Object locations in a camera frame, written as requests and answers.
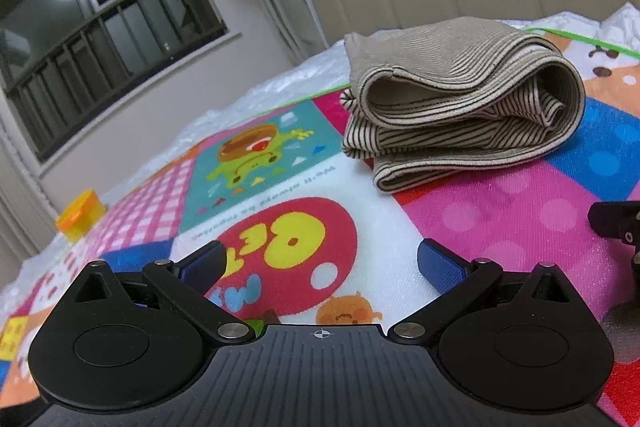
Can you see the orange yellow plastic container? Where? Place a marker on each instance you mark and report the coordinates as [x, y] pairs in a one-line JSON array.
[[80, 217]]

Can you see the colourful cartoon play mat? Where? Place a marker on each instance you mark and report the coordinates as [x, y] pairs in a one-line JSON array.
[[480, 217]]

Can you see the window with dark railing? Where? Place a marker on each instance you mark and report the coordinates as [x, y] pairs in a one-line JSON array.
[[90, 22]]

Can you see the beige striped sweater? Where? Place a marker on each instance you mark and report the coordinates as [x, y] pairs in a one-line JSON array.
[[450, 107]]

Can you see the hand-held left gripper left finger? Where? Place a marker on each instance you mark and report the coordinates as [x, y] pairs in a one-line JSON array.
[[200, 268]]

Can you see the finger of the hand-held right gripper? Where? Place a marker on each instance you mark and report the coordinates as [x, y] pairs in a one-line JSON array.
[[617, 221]]

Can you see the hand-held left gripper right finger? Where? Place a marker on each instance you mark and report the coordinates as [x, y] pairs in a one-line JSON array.
[[442, 266]]

